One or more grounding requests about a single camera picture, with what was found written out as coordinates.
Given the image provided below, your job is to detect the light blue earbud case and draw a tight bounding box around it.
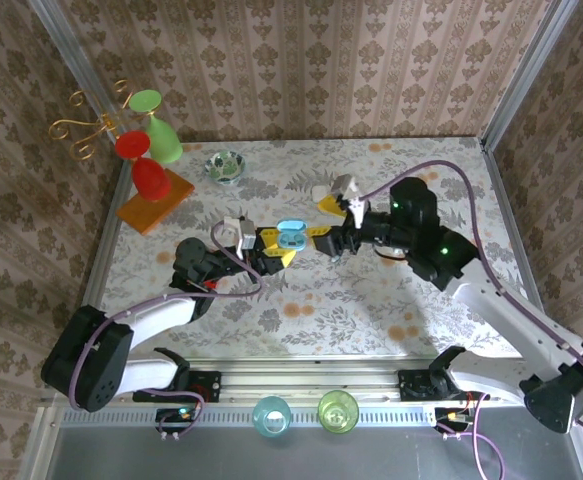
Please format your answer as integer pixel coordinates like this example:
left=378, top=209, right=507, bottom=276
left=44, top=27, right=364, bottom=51
left=275, top=219, right=309, bottom=250

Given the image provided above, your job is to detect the green leaf pattern bowl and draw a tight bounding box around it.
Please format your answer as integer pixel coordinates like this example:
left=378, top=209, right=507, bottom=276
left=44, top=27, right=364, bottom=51
left=204, top=150, right=246, bottom=187

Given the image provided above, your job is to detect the red wine glass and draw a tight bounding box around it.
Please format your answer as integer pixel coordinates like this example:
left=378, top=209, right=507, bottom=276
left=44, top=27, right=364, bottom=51
left=114, top=130, right=174, bottom=203

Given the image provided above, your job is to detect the green wine glass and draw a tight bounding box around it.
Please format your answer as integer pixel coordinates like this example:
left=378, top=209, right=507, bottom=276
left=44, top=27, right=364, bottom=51
left=128, top=89, right=183, bottom=165

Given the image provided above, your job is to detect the small black circuit board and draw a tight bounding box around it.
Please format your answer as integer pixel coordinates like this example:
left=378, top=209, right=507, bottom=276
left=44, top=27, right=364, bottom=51
left=155, top=405, right=205, bottom=436
left=433, top=407, right=475, bottom=435

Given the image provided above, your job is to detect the blue glass cup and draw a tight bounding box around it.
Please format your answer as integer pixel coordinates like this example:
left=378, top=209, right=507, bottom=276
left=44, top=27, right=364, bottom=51
left=251, top=395, right=292, bottom=440

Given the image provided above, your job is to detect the green glass cup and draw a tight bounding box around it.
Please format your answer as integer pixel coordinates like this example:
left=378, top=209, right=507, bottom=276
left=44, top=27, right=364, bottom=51
left=317, top=389, right=361, bottom=435

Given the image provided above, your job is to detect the grey metal sheet panel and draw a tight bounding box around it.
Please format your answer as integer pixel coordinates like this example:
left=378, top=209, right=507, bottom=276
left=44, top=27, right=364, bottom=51
left=18, top=404, right=583, bottom=480

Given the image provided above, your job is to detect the gold wire rack wooden base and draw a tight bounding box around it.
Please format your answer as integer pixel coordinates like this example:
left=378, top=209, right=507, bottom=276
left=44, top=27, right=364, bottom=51
left=48, top=79, right=196, bottom=236

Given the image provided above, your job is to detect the aluminium table side rail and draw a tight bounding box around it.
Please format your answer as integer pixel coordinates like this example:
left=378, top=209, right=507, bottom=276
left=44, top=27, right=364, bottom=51
left=78, top=159, right=132, bottom=316
left=478, top=139, right=565, bottom=364

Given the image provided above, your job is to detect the long aluminium mounting rail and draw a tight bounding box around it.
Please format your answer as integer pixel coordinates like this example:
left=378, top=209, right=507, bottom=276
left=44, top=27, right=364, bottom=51
left=130, top=357, right=522, bottom=404

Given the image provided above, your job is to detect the slotted grey cable duct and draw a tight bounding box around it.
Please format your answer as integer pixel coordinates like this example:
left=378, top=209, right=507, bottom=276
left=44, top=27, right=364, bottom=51
left=60, top=407, right=477, bottom=427

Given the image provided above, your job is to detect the aluminium corner post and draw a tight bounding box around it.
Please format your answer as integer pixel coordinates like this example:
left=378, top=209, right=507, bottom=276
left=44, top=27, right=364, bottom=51
left=478, top=0, right=582, bottom=151
left=26, top=0, right=127, bottom=171

